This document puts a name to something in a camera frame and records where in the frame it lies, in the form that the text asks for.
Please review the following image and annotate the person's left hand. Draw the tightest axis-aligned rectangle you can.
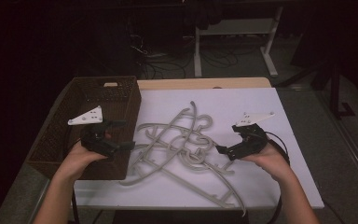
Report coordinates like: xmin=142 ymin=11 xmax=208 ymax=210
xmin=60 ymin=141 xmax=108 ymax=180

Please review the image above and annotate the bundle of floor cables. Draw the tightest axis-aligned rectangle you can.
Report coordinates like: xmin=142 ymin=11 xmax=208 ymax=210
xmin=127 ymin=29 xmax=255 ymax=80

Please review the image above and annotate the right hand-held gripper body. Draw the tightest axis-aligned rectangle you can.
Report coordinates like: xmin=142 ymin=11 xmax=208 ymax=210
xmin=225 ymin=111 xmax=276 ymax=161

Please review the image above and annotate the dark metal stand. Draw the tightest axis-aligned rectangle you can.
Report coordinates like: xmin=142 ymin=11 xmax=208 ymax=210
xmin=274 ymin=52 xmax=357 ymax=120

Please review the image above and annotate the person's right hand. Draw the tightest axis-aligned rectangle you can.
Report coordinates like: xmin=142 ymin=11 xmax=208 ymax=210
xmin=241 ymin=143 xmax=296 ymax=185

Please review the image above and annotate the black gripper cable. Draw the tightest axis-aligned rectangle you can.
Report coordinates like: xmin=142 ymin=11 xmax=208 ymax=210
xmin=263 ymin=130 xmax=292 ymax=224
xmin=70 ymin=181 xmax=81 ymax=224

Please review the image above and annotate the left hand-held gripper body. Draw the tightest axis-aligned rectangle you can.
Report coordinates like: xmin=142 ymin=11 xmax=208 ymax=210
xmin=67 ymin=105 xmax=121 ymax=159

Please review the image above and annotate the white board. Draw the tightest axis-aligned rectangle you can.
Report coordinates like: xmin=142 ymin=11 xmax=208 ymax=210
xmin=73 ymin=87 xmax=325 ymax=210

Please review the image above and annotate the white desk frame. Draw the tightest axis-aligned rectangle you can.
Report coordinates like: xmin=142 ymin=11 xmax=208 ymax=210
xmin=194 ymin=6 xmax=284 ymax=78

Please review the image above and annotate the brown woven basket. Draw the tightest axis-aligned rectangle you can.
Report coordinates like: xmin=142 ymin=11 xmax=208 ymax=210
xmin=25 ymin=76 xmax=143 ymax=181

